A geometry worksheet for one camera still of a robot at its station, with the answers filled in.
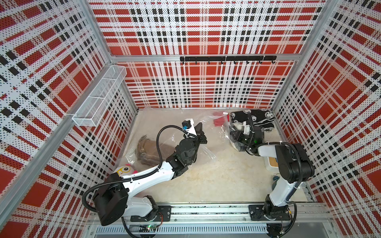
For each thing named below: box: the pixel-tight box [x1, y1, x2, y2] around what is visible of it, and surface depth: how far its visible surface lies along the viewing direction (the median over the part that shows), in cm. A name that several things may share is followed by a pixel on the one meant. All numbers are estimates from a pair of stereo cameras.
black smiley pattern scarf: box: [230, 109, 276, 131], surface depth 110 cm
